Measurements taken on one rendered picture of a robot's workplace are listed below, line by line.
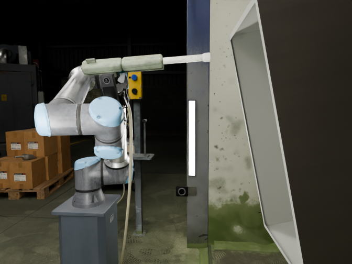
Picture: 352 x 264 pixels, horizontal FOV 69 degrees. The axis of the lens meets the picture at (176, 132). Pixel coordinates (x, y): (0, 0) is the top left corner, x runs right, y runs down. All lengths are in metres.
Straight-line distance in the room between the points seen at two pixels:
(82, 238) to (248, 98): 1.26
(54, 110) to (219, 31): 1.67
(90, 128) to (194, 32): 1.60
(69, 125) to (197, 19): 1.67
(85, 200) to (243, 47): 1.29
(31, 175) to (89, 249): 2.42
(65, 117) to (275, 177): 1.34
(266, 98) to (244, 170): 0.76
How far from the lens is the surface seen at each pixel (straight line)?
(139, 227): 2.65
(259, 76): 1.66
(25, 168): 3.95
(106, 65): 1.01
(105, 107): 0.73
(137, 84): 2.34
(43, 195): 3.95
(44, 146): 4.21
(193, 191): 2.23
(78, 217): 1.60
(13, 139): 4.46
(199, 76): 2.13
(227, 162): 2.18
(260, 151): 1.68
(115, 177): 1.57
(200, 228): 2.35
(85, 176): 1.59
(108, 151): 0.82
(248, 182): 2.25
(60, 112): 0.75
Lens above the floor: 1.22
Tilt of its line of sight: 5 degrees down
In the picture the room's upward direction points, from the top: straight up
